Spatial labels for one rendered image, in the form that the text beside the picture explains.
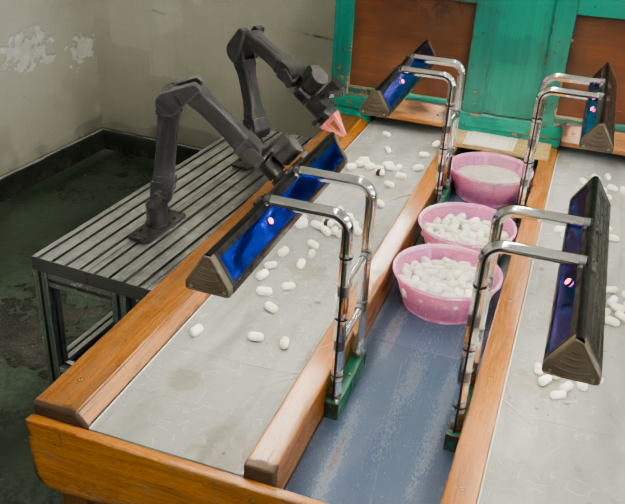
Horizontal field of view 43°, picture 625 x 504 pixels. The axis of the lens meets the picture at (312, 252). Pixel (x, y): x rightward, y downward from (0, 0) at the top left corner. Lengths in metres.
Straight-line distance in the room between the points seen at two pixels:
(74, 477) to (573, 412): 0.95
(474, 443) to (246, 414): 0.42
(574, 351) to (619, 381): 0.60
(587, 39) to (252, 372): 1.68
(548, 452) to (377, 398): 0.36
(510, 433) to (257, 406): 0.47
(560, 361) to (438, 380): 0.61
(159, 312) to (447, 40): 1.54
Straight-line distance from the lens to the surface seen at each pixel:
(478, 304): 1.37
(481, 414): 1.51
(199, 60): 4.22
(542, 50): 2.79
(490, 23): 2.78
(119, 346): 1.64
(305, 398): 1.49
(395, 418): 1.60
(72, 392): 1.53
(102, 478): 1.52
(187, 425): 1.47
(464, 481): 1.37
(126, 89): 4.54
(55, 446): 1.53
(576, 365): 1.15
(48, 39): 4.28
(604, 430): 1.59
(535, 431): 1.54
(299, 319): 1.75
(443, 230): 2.19
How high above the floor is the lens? 1.70
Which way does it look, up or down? 29 degrees down
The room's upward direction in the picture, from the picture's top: 3 degrees clockwise
